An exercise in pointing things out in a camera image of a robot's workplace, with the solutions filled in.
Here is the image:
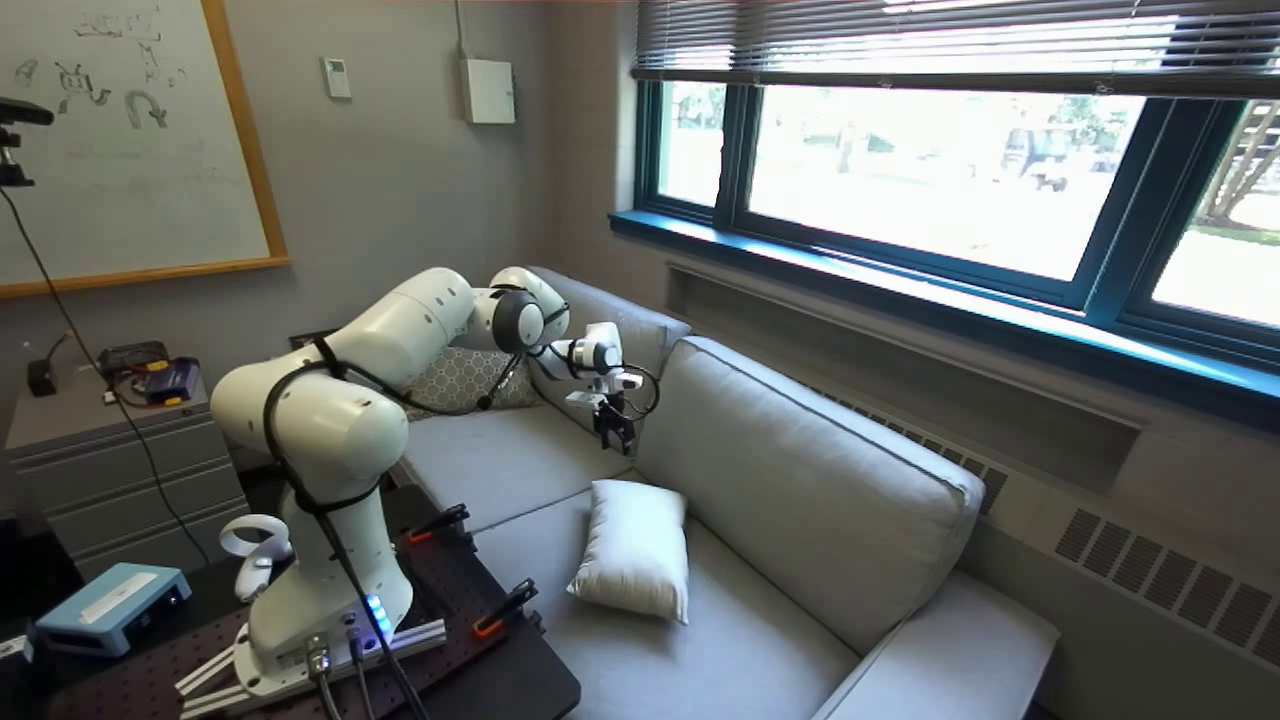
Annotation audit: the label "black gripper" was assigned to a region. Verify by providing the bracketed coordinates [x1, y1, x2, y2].
[579, 363, 654, 457]

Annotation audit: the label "small cream pillow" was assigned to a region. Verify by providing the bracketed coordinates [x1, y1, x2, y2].
[565, 475, 696, 629]

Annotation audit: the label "large patterned grey pillow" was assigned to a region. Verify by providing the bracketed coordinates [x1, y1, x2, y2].
[404, 345, 543, 420]

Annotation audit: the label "grey fabric sofa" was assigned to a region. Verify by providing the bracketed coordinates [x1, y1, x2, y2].
[388, 260, 1065, 720]

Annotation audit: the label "black orange clamp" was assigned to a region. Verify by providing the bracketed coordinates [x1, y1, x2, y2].
[394, 499, 474, 553]
[465, 577, 543, 642]

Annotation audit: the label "black robot table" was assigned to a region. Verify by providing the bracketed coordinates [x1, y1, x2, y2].
[0, 475, 585, 720]

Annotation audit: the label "white VR controller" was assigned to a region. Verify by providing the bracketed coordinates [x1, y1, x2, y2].
[216, 507, 301, 608]

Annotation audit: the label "wide teal framed window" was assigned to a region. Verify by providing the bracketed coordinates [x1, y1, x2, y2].
[606, 0, 1280, 407]

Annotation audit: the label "black blue handheld device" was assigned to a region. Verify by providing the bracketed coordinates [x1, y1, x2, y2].
[96, 335, 209, 410]

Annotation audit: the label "grey drawer cabinet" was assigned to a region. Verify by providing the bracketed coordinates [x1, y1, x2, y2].
[5, 363, 258, 584]

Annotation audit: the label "grey window blinds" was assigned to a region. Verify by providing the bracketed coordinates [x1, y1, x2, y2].
[628, 0, 1280, 100]

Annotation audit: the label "light blue box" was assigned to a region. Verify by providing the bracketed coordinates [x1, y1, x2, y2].
[32, 560, 201, 658]

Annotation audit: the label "wood framed whiteboard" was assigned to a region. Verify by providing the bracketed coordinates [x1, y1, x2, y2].
[0, 0, 296, 304]

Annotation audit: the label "baseboard radiator heater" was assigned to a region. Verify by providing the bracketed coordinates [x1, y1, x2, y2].
[1047, 499, 1280, 671]

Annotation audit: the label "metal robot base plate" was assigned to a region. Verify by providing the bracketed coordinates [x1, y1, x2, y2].
[166, 613, 452, 712]

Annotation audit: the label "white wall box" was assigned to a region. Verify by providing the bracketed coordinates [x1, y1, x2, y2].
[456, 46, 524, 131]

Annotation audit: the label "white wall thermostat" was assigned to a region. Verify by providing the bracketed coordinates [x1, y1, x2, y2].
[316, 51, 361, 102]

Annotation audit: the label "black tripod camera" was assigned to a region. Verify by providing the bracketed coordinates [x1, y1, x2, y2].
[0, 93, 60, 191]

